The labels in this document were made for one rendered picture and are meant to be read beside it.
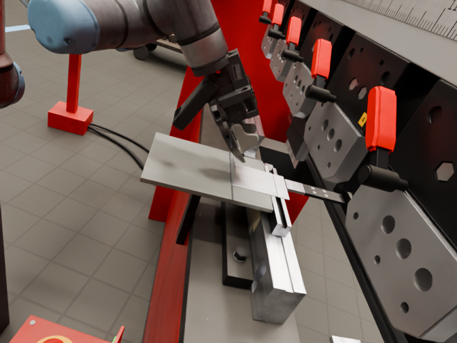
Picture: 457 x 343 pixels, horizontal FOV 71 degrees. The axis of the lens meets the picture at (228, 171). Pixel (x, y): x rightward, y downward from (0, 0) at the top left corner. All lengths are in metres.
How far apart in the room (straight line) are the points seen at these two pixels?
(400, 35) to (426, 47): 0.05
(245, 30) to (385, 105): 1.16
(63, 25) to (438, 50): 0.41
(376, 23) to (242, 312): 0.49
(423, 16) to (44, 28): 0.43
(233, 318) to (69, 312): 1.07
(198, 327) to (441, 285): 0.40
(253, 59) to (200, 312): 1.13
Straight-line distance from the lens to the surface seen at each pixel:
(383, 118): 0.31
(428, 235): 0.29
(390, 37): 0.43
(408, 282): 0.30
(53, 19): 0.48
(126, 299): 1.62
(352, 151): 0.40
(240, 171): 0.70
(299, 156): 0.63
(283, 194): 0.70
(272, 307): 0.59
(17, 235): 1.86
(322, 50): 0.50
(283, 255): 0.61
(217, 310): 0.60
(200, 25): 0.54
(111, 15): 0.52
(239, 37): 1.45
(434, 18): 0.38
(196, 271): 0.64
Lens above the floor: 1.36
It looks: 32 degrees down
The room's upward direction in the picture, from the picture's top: 22 degrees clockwise
